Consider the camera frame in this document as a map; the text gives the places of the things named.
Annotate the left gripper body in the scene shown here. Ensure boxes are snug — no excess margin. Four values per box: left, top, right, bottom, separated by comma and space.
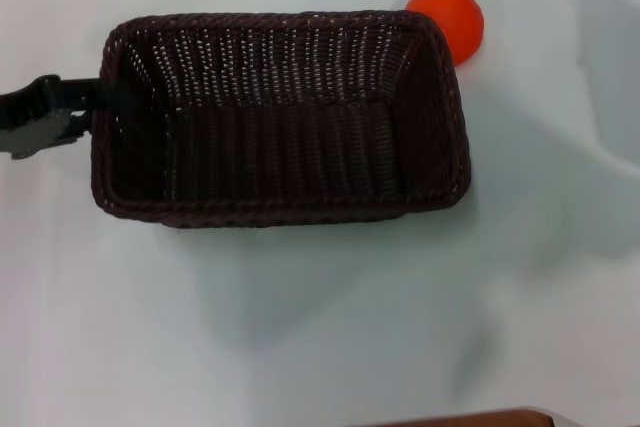
0, 74, 77, 162

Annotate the dark brown woven basket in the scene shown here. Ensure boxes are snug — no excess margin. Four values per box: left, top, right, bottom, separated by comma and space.
88, 9, 472, 230

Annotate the orange fruit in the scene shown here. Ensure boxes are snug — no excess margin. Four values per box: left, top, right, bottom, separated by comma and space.
404, 0, 485, 68

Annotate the brown table edge strip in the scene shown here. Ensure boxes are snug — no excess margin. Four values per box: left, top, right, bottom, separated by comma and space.
383, 407, 557, 427

